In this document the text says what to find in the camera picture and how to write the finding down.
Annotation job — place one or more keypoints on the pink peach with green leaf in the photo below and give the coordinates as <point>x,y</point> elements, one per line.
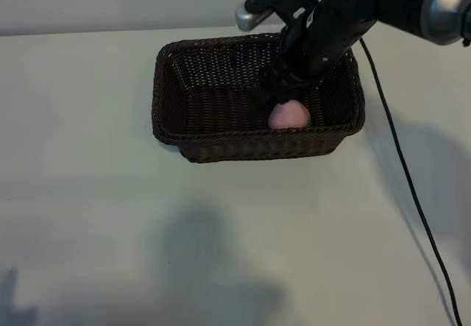
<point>289,116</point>

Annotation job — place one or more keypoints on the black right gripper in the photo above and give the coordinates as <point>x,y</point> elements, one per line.
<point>324,39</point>

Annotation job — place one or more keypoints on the dark brown wicker basket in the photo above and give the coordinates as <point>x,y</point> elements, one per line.
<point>221,94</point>

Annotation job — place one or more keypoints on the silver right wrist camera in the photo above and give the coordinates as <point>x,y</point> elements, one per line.
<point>250,18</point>

